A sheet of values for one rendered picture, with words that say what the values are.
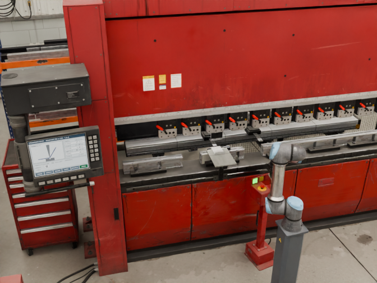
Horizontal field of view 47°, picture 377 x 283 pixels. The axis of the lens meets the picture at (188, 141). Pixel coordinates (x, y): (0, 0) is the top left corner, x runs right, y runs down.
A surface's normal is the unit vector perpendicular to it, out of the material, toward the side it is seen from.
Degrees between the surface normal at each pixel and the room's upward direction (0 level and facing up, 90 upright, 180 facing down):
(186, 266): 0
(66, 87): 91
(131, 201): 90
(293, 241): 90
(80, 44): 90
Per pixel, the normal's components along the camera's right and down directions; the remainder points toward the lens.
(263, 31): 0.24, 0.47
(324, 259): 0.00, -0.87
